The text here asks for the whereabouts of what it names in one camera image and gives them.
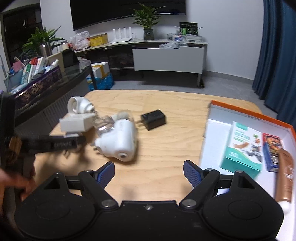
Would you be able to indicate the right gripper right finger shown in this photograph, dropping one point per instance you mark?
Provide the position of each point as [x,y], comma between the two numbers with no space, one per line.
[206,184]

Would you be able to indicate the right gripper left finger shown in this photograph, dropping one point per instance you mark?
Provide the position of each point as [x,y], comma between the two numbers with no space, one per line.
[93,186]

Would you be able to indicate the adhesive bandage box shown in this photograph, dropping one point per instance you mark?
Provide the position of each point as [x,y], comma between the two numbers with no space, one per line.
[243,150]

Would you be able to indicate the left hand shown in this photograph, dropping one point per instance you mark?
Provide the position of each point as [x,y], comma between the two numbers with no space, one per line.
[16,180]

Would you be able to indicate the dark glass side table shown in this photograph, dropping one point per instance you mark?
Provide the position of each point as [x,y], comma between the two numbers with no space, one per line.
[43,112]

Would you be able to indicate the white mosquito repellent heater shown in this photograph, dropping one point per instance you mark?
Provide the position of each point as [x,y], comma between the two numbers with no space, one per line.
[121,142]

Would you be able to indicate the orange white cardboard tray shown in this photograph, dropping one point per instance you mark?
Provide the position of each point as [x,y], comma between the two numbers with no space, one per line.
[219,120]

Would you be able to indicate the white rectangular box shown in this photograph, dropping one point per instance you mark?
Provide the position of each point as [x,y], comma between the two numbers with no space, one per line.
[77,123]

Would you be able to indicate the purple storage tin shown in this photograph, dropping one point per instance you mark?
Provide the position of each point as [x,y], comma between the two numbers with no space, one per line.
[32,90]

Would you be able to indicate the white round plug device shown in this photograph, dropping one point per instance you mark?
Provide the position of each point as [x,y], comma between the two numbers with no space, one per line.
[80,105]

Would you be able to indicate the red card deck box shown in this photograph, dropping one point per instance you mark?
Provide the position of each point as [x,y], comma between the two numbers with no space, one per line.
[271,145]

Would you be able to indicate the copper cosmetic tube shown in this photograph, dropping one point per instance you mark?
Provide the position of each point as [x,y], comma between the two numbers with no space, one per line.
[284,183]

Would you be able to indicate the black power adapter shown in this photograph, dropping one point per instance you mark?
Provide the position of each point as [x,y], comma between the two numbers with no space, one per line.
[153,119]

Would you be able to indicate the blue plastic bag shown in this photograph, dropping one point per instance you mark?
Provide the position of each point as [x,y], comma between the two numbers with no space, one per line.
[105,83]

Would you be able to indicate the steel cup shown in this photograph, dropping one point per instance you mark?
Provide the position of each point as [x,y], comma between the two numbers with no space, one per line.
[45,49]

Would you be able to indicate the white yellow cardboard box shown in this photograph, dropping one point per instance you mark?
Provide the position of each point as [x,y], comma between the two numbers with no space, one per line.
[100,70]

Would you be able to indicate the blue curtain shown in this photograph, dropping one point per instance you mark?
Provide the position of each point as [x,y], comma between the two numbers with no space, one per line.
[274,81]

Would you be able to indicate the white tv cabinet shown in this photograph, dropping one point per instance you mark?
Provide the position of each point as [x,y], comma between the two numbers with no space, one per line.
[140,55]

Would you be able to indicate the white plastic bag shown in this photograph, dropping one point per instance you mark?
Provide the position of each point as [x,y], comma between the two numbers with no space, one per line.
[80,41]

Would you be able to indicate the yellow box on cabinet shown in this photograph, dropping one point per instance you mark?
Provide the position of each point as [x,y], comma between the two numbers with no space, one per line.
[98,40]

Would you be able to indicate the clear plastic bags pile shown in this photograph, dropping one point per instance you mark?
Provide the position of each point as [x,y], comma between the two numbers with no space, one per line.
[176,42]

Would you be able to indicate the white router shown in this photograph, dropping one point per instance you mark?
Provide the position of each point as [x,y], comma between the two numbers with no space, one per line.
[122,35]

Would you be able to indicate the black green box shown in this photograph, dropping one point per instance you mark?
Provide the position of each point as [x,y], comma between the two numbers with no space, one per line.
[188,28]

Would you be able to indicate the potted green plant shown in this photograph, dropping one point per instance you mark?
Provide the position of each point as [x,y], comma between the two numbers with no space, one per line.
[147,17]

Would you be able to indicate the wall television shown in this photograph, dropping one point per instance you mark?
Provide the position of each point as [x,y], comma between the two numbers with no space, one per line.
[86,13]

